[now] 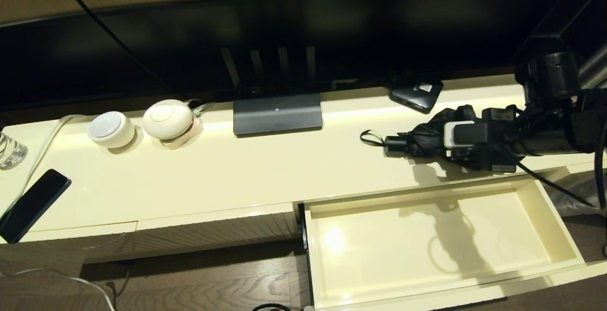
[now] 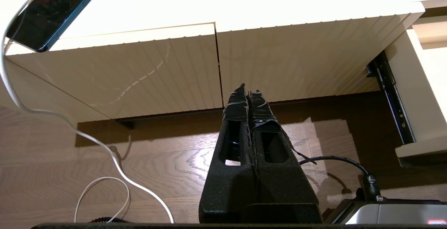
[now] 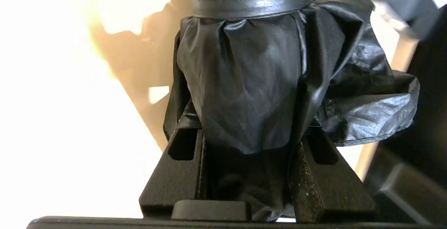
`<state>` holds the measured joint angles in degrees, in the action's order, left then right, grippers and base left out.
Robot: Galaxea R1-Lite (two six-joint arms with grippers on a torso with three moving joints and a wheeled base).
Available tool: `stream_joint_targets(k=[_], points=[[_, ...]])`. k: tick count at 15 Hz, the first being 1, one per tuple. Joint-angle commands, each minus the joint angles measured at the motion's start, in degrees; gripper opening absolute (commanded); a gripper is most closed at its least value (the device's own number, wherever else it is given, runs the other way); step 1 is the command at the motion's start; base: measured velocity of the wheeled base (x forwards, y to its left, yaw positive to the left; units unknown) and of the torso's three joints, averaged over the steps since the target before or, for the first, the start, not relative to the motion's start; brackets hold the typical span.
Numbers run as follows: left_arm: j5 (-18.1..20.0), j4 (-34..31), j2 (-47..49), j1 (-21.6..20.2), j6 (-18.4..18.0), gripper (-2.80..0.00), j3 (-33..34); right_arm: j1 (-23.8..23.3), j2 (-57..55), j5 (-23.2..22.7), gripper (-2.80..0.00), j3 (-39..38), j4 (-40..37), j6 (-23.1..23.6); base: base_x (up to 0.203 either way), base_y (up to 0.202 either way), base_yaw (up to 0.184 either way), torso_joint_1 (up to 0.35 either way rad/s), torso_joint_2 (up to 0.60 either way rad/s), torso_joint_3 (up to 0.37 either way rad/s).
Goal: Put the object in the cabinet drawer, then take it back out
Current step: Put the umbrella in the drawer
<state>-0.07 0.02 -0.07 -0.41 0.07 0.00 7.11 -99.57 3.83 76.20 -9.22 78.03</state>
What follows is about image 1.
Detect cream device dock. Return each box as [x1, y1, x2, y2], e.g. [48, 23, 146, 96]
[160, 117, 205, 151]

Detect black umbrella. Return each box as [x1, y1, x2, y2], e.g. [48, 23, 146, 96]
[359, 105, 479, 165]

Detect thin black hanging cable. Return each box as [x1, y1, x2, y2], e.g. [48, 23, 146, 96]
[50, 0, 178, 91]

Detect black smartphone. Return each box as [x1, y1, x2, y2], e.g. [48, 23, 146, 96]
[0, 169, 73, 244]

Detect black set-top box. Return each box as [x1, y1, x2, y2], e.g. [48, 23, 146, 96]
[389, 80, 444, 114]

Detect white charging cable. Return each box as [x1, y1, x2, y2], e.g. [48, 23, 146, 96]
[0, 115, 117, 311]

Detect wide cream ribbed cabinet door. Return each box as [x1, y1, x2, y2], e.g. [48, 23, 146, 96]
[137, 202, 300, 257]

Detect white plug cables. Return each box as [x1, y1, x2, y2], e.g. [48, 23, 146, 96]
[187, 99, 216, 115]

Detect white dome shaped device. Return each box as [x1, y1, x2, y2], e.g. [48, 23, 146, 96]
[143, 99, 195, 141]

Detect silver grey wrist camera box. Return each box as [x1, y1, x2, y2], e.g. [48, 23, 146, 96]
[443, 120, 490, 151]

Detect black flat screen television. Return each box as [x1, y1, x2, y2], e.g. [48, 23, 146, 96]
[0, 0, 570, 112]

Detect cream drawer with dark handle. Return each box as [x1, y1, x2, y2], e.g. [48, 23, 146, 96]
[298, 171, 607, 311]

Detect small white round speaker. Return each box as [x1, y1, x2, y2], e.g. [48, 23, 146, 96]
[88, 111, 137, 149]

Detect narrow cream ribbed cabinet door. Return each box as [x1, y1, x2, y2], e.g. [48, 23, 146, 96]
[21, 221, 139, 264]

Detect cream ribbed cabinet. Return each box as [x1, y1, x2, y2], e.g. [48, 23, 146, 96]
[0, 72, 607, 266]

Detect grey television base plate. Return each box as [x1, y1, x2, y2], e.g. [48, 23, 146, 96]
[233, 94, 323, 137]

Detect clear drinking glass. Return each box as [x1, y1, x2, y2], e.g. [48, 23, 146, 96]
[0, 131, 30, 170]

